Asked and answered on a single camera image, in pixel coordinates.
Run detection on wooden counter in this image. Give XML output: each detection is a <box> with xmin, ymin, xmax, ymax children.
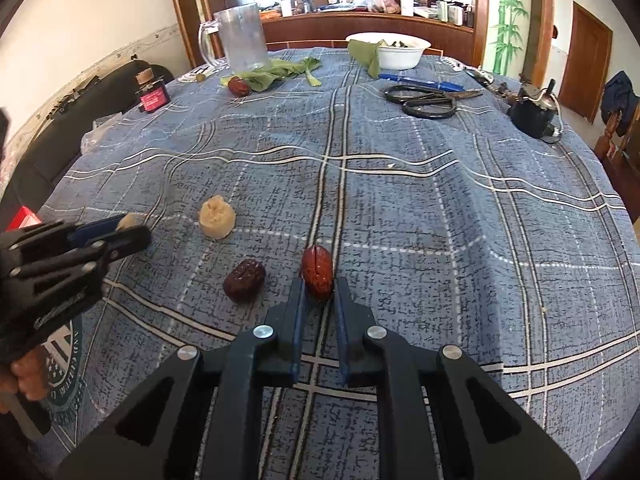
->
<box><xmin>262</xmin><ymin>11</ymin><xmax>487</xmax><ymax>66</ymax></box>

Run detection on red date near vegetable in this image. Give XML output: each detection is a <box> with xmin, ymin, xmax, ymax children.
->
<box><xmin>227</xmin><ymin>76</ymin><xmax>252</xmax><ymax>98</ymax></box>

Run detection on green leafy vegetable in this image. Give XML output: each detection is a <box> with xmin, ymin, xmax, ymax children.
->
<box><xmin>220</xmin><ymin>56</ymin><xmax>322</xmax><ymax>92</ymax></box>

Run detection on blue plaid tablecloth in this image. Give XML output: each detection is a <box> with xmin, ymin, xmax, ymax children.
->
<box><xmin>35</xmin><ymin>48</ymin><xmax>639</xmax><ymax>478</ymax></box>

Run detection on red white tray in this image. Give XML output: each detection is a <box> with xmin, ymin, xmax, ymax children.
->
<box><xmin>6</xmin><ymin>206</ymin><xmax>41</xmax><ymax>231</ymax></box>

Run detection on clear glass pitcher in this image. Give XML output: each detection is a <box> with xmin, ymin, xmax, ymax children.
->
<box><xmin>198</xmin><ymin>3</ymin><xmax>271</xmax><ymax>74</ymax></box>

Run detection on white plastic bags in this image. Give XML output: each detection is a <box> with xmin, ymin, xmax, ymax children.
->
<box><xmin>80</xmin><ymin>113</ymin><xmax>122</xmax><ymax>155</ymax></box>

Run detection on blue pen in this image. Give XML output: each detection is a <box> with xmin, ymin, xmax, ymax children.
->
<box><xmin>378</xmin><ymin>73</ymin><xmax>464</xmax><ymax>92</ymax></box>

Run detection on dark red date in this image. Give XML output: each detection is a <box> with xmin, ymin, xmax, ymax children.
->
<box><xmin>222</xmin><ymin>259</ymin><xmax>266</xmax><ymax>304</ymax></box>

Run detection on beige ginger piece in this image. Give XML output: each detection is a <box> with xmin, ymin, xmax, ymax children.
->
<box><xmin>198</xmin><ymin>195</ymin><xmax>235</xmax><ymax>240</ymax></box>

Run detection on left hand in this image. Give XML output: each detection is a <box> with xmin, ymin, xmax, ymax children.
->
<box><xmin>0</xmin><ymin>346</ymin><xmax>49</xmax><ymax>402</ymax></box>

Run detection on bright red date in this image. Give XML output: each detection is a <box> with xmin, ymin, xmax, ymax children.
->
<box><xmin>300</xmin><ymin>245</ymin><xmax>333</xmax><ymax>302</ymax></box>

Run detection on black leather sofa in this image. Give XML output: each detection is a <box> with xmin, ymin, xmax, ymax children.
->
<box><xmin>1</xmin><ymin>60</ymin><xmax>174</xmax><ymax>229</ymax></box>

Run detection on wooden door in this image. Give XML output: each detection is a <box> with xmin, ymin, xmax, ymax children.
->
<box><xmin>559</xmin><ymin>2</ymin><xmax>613</xmax><ymax>124</ymax></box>

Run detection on white bowl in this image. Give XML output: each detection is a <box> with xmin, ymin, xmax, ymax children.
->
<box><xmin>345</xmin><ymin>32</ymin><xmax>432</xmax><ymax>70</ymax></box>

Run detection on black scissors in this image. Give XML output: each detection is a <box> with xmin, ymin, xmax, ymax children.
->
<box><xmin>384</xmin><ymin>84</ymin><xmax>482</xmax><ymax>120</ymax></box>

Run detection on dark jacket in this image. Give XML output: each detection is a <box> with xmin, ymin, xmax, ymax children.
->
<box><xmin>600</xmin><ymin>70</ymin><xmax>639</xmax><ymax>136</ymax></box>

